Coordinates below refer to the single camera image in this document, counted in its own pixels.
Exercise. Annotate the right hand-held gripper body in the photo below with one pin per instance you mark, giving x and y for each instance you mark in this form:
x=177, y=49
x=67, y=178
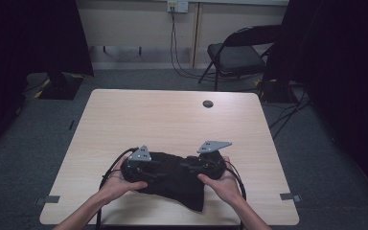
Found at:
x=214, y=164

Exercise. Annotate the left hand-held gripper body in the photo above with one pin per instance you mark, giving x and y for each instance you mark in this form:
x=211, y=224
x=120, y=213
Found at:
x=134, y=169

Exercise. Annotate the black pants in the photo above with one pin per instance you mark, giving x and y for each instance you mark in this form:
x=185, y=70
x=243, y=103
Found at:
x=175, y=185

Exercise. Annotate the person's left hand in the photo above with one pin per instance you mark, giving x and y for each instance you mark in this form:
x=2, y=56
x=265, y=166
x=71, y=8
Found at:
x=118, y=187

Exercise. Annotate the person's right hand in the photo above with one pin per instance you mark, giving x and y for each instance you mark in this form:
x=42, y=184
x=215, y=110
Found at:
x=225, y=188

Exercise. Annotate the grey tape strip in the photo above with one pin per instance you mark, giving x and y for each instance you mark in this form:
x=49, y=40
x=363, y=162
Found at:
x=290, y=196
x=48, y=200

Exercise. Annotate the black stand base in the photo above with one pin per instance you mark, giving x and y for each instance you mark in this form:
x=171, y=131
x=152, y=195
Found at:
x=60, y=87
x=276, y=92

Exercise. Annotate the black folding chair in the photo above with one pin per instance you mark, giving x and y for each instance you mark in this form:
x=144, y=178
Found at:
x=236, y=59

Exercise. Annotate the black curtain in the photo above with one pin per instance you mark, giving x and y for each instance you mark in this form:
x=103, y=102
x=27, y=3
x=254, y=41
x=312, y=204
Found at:
x=341, y=80
x=19, y=48

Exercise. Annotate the white wall socket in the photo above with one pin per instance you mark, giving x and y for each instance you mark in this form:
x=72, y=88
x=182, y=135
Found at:
x=178, y=6

